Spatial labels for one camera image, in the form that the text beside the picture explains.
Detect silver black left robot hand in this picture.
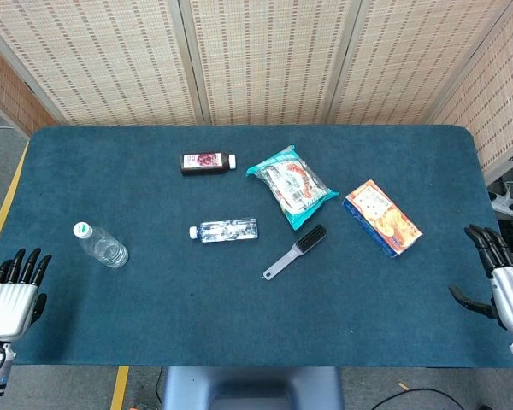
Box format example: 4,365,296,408
0,248,53,343

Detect clear bottle green cap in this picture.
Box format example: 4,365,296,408
72,221,130,269

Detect clear bottle white cap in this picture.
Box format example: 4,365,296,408
188,218,260,244

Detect dark juice bottle red label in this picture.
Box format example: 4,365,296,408
180,151,237,177

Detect white power strip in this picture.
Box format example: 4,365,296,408
488,190,513,220

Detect yellow floor tape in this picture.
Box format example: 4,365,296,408
109,366,131,410
0,143,29,239

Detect orange blue cracker box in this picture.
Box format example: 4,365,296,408
342,179,423,259

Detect woven bamboo screen panel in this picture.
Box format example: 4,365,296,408
0,0,198,127
430,0,513,173
179,0,363,126
327,0,513,126
0,36,57,138

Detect grey brush black bristles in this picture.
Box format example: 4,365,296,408
262,224,327,281

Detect blue table cloth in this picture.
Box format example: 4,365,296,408
0,124,513,368

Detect teal snack bag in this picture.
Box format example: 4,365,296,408
245,144,340,231

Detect black floor cable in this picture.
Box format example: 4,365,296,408
369,387,467,410

